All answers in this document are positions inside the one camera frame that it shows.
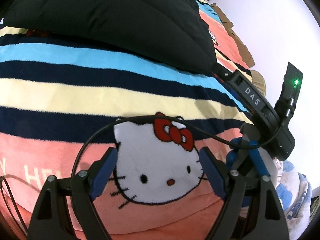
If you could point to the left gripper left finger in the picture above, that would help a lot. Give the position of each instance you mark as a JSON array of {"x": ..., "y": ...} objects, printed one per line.
[{"x": 51, "y": 218}]

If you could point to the beige woven hand fan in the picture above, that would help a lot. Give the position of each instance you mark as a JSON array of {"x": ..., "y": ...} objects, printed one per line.
[{"x": 259, "y": 82}]

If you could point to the white blue floral quilt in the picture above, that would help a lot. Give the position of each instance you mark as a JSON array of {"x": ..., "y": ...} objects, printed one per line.
[{"x": 294, "y": 192}]

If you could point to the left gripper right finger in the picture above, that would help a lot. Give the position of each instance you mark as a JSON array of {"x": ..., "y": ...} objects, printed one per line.
[{"x": 251, "y": 207}]

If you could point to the orange Hello Kitty blanket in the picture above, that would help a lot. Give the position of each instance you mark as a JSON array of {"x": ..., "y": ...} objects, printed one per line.
[{"x": 56, "y": 91}]

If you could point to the black hooded puffer jacket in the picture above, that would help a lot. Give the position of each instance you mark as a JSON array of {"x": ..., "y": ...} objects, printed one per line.
[{"x": 168, "y": 31}]

